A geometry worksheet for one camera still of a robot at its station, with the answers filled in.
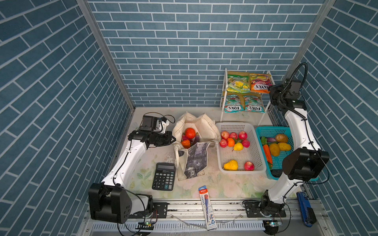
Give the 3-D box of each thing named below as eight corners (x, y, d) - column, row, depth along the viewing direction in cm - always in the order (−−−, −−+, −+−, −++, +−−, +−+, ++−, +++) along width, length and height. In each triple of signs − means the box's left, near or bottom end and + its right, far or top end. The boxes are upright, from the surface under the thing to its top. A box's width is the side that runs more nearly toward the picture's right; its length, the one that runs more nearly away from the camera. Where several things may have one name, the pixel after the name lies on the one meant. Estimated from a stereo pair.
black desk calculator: (152, 190, 82) (151, 189, 80) (157, 164, 92) (156, 162, 90) (173, 191, 82) (173, 189, 80) (176, 164, 92) (175, 162, 90)
